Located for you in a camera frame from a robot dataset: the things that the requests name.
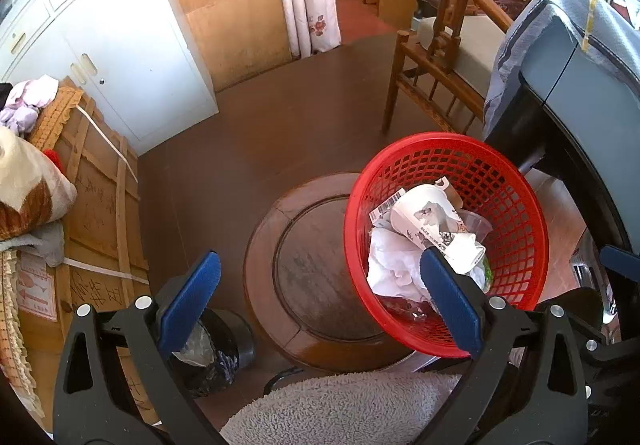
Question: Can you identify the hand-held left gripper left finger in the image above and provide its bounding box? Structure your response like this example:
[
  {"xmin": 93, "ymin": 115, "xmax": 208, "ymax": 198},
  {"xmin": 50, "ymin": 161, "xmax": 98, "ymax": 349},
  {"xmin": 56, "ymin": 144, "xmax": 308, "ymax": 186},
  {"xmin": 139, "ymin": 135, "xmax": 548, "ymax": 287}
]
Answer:
[{"xmin": 52, "ymin": 250, "xmax": 226, "ymax": 445}]

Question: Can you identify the printed paper cup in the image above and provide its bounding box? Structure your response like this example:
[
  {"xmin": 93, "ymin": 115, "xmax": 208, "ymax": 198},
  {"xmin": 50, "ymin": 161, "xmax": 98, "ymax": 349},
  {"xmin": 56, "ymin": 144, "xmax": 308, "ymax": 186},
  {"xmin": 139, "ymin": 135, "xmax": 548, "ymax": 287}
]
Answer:
[{"xmin": 390, "ymin": 178, "xmax": 487, "ymax": 274}]

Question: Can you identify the red plastic basket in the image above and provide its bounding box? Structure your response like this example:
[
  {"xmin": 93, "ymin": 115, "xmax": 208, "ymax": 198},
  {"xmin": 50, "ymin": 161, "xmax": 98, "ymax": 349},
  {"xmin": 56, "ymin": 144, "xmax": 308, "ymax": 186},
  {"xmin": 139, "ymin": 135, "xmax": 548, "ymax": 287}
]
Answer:
[{"xmin": 344, "ymin": 132, "xmax": 549, "ymax": 359}]

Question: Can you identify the orange woven lace cloth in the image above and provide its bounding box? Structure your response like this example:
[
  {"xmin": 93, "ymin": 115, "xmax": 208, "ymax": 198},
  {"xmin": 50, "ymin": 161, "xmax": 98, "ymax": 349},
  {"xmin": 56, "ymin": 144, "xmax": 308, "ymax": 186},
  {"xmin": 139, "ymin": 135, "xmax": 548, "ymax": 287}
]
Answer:
[{"xmin": 27, "ymin": 85, "xmax": 84, "ymax": 152}]

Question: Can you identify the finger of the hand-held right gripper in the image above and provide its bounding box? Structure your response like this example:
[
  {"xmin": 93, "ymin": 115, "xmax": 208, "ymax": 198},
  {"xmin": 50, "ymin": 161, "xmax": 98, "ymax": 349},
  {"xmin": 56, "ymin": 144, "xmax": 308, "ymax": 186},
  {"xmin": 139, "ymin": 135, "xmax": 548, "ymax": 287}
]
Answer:
[
  {"xmin": 599, "ymin": 245, "xmax": 640, "ymax": 282},
  {"xmin": 575, "ymin": 331, "xmax": 640, "ymax": 445}
]

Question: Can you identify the strapped cardboard crate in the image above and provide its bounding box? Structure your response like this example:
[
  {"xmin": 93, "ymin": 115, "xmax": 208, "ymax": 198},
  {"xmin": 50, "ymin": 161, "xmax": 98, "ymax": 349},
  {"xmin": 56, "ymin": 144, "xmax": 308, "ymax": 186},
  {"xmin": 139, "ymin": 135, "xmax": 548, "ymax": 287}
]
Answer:
[{"xmin": 15, "ymin": 78, "xmax": 152, "ymax": 427}]

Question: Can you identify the grey table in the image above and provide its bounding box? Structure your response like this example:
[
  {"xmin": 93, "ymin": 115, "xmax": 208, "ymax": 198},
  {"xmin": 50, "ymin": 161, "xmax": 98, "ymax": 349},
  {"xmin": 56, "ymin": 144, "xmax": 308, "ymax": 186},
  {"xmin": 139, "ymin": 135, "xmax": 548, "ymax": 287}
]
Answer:
[{"xmin": 484, "ymin": 15, "xmax": 640, "ymax": 277}]

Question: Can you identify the pale pink cloth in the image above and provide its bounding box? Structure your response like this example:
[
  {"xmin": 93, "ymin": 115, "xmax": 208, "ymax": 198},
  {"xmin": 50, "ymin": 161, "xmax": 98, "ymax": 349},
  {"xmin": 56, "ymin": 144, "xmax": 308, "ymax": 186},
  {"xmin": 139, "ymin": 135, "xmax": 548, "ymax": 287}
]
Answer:
[{"xmin": 0, "ymin": 74, "xmax": 60, "ymax": 133}]

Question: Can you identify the white barcode wrapper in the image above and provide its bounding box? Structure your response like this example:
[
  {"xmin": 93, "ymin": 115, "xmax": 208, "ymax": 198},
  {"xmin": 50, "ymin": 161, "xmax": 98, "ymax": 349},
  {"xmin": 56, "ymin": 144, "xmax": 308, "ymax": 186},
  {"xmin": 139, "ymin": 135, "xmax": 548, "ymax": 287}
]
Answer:
[{"xmin": 369, "ymin": 192, "xmax": 405, "ymax": 228}]

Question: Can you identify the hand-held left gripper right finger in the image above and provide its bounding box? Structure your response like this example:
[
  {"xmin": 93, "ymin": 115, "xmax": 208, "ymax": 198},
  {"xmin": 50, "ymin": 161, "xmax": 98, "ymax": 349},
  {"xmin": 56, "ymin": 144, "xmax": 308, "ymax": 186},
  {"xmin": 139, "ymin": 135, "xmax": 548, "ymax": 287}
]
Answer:
[{"xmin": 415, "ymin": 247, "xmax": 589, "ymax": 445}]

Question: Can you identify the white cabinet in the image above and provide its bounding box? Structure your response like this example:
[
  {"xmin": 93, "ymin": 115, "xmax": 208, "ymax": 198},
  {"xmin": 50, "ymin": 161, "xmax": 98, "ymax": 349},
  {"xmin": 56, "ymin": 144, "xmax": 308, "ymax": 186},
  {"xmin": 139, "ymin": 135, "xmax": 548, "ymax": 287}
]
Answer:
[{"xmin": 0, "ymin": 0, "xmax": 220, "ymax": 157}]

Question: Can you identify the clear plastic cup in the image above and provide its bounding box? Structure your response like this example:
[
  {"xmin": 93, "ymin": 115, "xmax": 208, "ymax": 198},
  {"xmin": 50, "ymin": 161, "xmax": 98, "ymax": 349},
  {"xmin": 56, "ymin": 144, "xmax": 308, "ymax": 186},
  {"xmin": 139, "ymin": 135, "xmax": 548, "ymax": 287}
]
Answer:
[{"xmin": 457, "ymin": 210, "xmax": 494, "ymax": 247}]

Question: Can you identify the round wooden stool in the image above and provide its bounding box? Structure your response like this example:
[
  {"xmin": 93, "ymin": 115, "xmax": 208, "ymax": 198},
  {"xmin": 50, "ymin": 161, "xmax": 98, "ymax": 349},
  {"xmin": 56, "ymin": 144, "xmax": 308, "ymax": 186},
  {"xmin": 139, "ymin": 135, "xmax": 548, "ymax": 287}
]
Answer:
[{"xmin": 243, "ymin": 171, "xmax": 442, "ymax": 374}]

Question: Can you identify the wooden armchair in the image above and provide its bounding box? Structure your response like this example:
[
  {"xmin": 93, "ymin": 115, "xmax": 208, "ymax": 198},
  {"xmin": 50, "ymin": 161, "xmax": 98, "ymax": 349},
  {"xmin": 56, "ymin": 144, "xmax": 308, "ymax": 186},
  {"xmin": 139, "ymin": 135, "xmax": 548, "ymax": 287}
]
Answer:
[{"xmin": 382, "ymin": 0, "xmax": 542, "ymax": 137}]

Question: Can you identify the black trash bin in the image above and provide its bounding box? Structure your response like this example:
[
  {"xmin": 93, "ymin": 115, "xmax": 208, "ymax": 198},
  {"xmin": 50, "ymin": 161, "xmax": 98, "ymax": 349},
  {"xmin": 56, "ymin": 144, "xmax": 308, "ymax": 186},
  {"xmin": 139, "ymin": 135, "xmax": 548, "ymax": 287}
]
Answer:
[{"xmin": 172, "ymin": 307, "xmax": 256, "ymax": 399}]

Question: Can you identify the grey fluffy cushion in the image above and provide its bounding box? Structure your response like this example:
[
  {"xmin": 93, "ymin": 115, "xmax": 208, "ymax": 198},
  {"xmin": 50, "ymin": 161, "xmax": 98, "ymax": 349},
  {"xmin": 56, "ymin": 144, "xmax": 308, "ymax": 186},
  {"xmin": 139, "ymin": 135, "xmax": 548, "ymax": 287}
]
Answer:
[{"xmin": 220, "ymin": 371, "xmax": 464, "ymax": 445}]

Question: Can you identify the beige brown pillow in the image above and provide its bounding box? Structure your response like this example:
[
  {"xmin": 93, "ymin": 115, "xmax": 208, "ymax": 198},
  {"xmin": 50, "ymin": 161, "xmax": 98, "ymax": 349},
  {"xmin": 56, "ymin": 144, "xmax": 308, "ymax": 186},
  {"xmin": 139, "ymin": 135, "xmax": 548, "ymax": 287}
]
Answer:
[{"xmin": 0, "ymin": 125, "xmax": 79, "ymax": 242}]

